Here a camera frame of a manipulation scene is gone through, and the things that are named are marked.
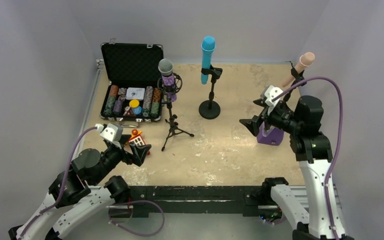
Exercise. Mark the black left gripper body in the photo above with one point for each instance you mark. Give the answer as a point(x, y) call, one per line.
point(127, 151)

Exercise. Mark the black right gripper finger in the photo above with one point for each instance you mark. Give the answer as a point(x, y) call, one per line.
point(261, 102)
point(253, 124)

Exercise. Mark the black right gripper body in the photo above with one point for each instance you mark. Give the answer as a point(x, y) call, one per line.
point(262, 117)

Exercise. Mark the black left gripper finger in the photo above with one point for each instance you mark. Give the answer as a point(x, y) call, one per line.
point(139, 153)
point(125, 145)

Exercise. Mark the black round-base mic stand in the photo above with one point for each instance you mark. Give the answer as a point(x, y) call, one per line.
point(210, 109)
point(293, 82)

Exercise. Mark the pink toy microphone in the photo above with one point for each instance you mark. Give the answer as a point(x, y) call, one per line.
point(304, 62)

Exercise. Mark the blue toy microphone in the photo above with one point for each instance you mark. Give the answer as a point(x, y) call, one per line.
point(208, 46)

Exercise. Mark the purple glitter microphone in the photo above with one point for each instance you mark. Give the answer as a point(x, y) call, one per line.
point(165, 67)

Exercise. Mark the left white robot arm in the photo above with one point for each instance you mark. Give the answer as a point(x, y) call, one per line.
point(50, 223)

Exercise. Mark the red yellow toy block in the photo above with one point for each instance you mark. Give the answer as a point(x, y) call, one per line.
point(135, 137)

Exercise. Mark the purple metronome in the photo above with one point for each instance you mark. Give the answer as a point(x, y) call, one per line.
point(273, 136)

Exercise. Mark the triangular all-in marker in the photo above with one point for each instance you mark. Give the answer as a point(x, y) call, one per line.
point(128, 111)

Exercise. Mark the blue small blind chip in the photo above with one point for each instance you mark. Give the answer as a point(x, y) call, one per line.
point(137, 110)

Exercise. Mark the yellow round chip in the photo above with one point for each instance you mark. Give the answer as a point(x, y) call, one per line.
point(134, 103)

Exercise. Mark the black poker chip case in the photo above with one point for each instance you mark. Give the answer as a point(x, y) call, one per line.
point(131, 65)

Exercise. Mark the white playing card deck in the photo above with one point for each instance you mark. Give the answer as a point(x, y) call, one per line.
point(135, 93)

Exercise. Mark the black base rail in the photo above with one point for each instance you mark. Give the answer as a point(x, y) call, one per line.
point(243, 200)

